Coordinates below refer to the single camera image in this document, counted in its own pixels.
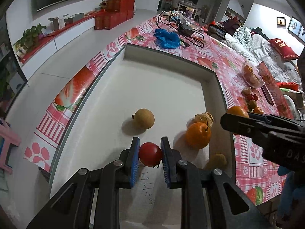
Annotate flat grey box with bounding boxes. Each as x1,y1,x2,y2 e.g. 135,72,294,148
64,14,84,25

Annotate blue crumpled glove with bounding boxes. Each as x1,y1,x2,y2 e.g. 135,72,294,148
154,29,181,49

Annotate pink stool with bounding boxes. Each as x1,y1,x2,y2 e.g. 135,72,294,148
0,122,22,175

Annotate small yellow lemon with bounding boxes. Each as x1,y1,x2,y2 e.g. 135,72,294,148
204,153,227,171

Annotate red printed pillow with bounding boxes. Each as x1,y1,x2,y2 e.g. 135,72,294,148
268,38,300,60

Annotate mandarin orange with stem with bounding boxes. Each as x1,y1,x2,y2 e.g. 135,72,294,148
186,122,212,149

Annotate white shallow tray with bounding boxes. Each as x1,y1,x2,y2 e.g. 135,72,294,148
49,43,237,229

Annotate black charger with cables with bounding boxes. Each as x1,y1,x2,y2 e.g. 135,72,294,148
157,11,205,48

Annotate large orange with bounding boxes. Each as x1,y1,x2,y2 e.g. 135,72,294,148
226,106,250,118

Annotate white desk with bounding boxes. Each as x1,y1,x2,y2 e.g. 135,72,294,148
178,1,199,13

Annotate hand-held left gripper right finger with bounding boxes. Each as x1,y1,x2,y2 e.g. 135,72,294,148
160,137,279,229

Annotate white television console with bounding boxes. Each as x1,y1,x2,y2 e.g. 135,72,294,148
14,17,96,79

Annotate clear glass bowl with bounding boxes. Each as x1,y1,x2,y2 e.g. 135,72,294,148
241,61,265,88

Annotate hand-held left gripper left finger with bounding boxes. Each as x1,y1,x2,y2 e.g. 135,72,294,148
26,137,141,229

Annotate person's right hand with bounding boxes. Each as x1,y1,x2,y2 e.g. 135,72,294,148
276,164,305,228

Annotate red console runner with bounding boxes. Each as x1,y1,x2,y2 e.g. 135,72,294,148
18,15,96,64

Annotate white green patterned cloth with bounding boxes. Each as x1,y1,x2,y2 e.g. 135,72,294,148
235,27,253,44

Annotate large picture frame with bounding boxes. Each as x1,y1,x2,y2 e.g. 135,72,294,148
287,17,302,37

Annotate small brown pear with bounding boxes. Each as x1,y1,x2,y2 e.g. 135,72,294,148
132,108,155,130

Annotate smartphone in red case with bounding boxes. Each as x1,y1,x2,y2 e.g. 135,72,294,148
260,86,275,106

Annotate small open carton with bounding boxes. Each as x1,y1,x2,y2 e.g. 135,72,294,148
48,17,66,30

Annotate green potted plant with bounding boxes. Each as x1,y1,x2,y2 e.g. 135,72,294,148
13,23,47,56

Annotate grey striped blanket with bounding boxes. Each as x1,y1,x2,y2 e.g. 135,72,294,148
226,32,298,84

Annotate dark glass cabinet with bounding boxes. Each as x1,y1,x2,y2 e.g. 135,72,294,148
0,14,28,106

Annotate dark clothes pile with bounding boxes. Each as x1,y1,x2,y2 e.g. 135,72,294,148
223,18,243,29

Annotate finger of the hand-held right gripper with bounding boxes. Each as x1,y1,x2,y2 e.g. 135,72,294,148
220,113,271,140

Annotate power adapter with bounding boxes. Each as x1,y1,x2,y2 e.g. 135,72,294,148
179,24,194,38

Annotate clear plastic snack bags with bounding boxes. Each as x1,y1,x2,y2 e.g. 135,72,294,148
173,12,203,29

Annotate open cardboard box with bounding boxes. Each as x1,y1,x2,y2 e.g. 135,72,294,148
281,88,305,111

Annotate red frilled cushion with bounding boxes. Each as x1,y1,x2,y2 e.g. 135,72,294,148
276,82,300,92

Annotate stack of red gift boxes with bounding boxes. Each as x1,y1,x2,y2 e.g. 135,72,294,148
94,0,135,30

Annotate physalis in dry husk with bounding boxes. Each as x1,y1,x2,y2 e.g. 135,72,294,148
191,112,214,127

